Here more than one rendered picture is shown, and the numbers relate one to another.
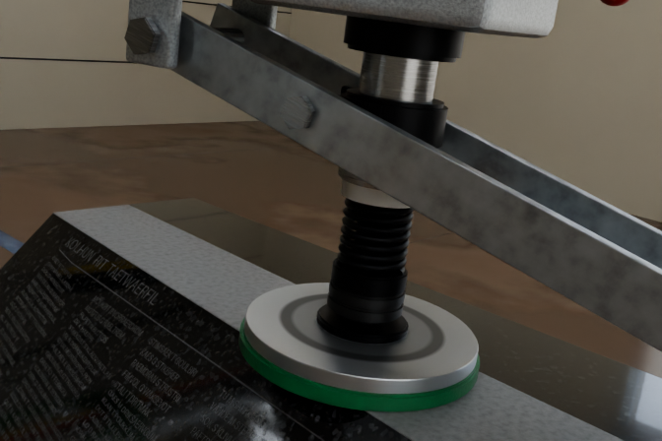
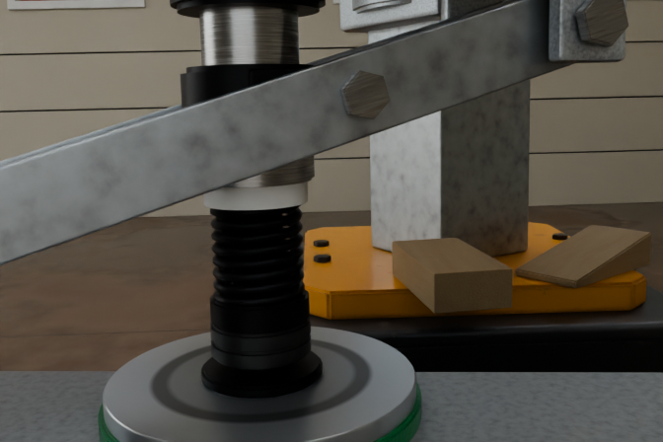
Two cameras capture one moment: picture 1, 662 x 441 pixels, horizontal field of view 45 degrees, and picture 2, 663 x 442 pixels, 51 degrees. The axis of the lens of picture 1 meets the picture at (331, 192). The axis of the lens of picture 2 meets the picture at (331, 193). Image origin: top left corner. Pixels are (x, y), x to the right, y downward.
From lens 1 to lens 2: 1.11 m
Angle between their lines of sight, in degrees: 133
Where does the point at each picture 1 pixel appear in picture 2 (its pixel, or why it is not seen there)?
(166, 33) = not seen: hidden behind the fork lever
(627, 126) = not seen: outside the picture
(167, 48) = not seen: hidden behind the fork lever
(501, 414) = (48, 424)
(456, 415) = (96, 403)
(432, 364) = (139, 371)
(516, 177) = (87, 166)
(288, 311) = (342, 351)
